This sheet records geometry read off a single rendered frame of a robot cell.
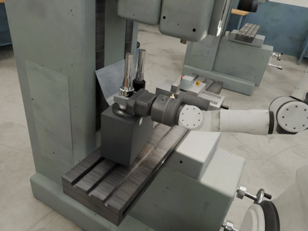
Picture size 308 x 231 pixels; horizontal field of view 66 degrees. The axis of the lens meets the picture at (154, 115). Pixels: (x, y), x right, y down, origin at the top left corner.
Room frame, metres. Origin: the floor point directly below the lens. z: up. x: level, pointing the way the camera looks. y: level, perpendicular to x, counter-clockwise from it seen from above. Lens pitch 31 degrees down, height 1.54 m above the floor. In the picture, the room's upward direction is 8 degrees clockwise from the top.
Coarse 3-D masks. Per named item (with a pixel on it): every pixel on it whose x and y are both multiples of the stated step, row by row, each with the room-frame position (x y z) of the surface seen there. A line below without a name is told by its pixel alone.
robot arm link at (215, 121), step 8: (208, 112) 0.65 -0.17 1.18; (216, 112) 0.64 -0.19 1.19; (224, 112) 0.60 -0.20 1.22; (208, 120) 0.64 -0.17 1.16; (216, 120) 0.63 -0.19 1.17; (224, 120) 0.58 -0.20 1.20; (200, 128) 0.63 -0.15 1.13; (208, 128) 0.62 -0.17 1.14; (216, 128) 0.60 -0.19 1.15; (224, 128) 0.57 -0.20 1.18
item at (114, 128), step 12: (108, 108) 0.69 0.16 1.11; (120, 108) 0.68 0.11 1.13; (108, 120) 0.65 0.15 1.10; (120, 120) 0.63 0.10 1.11; (132, 120) 0.64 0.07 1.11; (144, 120) 0.71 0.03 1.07; (108, 132) 0.65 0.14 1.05; (120, 132) 0.63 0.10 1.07; (132, 132) 0.62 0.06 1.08; (144, 132) 0.73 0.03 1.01; (108, 144) 0.64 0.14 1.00; (120, 144) 0.63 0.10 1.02; (132, 144) 0.63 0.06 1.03; (144, 144) 0.75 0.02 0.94; (108, 156) 0.64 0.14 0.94; (120, 156) 0.63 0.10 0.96; (132, 156) 0.64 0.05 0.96
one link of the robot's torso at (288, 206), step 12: (300, 168) 0.37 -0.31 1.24; (300, 180) 0.36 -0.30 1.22; (288, 192) 0.41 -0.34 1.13; (300, 192) 0.36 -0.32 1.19; (264, 204) 0.44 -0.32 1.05; (276, 204) 0.42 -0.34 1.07; (288, 204) 0.38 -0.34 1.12; (300, 204) 0.35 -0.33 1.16; (264, 216) 0.40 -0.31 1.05; (276, 216) 0.39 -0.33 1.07; (288, 216) 0.36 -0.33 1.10; (300, 216) 0.34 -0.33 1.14; (276, 228) 0.36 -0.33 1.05; (288, 228) 0.34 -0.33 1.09; (300, 228) 0.32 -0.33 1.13
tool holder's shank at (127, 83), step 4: (128, 52) 0.70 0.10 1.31; (128, 56) 0.68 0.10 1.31; (132, 56) 0.69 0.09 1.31; (128, 60) 0.68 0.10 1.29; (132, 60) 0.69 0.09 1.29; (128, 64) 0.68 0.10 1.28; (124, 68) 0.69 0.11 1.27; (128, 68) 0.68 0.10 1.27; (124, 72) 0.69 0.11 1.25; (128, 72) 0.68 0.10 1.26; (124, 76) 0.69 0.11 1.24; (128, 76) 0.68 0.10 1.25; (124, 80) 0.68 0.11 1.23; (128, 80) 0.68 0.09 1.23; (124, 84) 0.68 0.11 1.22; (128, 84) 0.68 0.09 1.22; (128, 88) 0.68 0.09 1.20
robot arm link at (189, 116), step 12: (180, 96) 0.65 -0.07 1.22; (192, 96) 0.65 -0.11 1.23; (168, 108) 0.61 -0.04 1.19; (180, 108) 0.62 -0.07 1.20; (192, 108) 0.58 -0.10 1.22; (204, 108) 0.62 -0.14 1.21; (168, 120) 0.60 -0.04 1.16; (180, 120) 0.57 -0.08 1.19; (192, 120) 0.56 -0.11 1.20; (204, 120) 0.64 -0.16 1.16
